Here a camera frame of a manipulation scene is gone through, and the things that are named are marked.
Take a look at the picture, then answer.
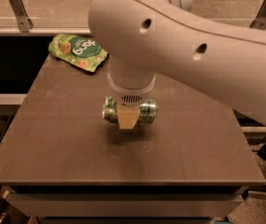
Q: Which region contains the green soda can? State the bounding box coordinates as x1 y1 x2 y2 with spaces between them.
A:
103 96 158 123

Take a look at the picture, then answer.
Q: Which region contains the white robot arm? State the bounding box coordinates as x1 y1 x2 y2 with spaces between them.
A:
88 0 266 126

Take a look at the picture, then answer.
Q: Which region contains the left metal railing bracket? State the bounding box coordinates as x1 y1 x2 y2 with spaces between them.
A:
8 0 34 33

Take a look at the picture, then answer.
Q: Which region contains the glass railing panel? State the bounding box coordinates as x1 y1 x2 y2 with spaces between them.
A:
0 0 263 29

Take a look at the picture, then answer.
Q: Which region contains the green snack bag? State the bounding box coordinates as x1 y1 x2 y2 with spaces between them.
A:
49 34 107 72

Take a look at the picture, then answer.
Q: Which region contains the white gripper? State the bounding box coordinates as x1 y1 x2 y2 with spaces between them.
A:
107 75 156 130

